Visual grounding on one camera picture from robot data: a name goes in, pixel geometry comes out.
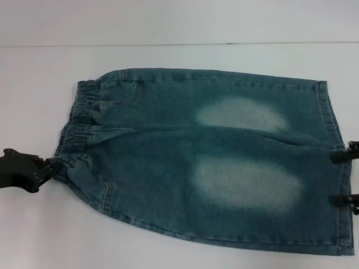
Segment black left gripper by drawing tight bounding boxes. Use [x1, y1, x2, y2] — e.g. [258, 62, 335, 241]
[0, 148, 67, 194]

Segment blue denim shorts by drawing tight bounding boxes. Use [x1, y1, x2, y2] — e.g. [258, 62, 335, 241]
[54, 68, 355, 257]

